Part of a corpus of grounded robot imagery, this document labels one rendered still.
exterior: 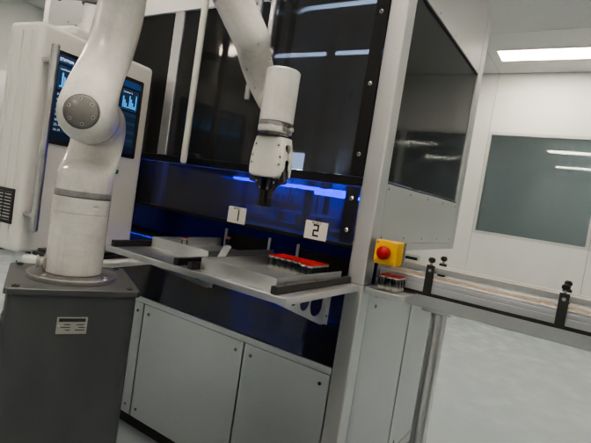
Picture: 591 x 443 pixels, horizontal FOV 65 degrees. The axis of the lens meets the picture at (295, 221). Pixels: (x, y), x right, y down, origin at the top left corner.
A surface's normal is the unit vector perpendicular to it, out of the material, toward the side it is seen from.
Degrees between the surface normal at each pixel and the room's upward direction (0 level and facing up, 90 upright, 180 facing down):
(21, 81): 90
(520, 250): 90
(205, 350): 90
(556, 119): 90
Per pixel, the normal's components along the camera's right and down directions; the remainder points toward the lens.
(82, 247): 0.57, 0.13
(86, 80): 0.18, -0.41
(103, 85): 0.47, -0.34
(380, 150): -0.54, -0.04
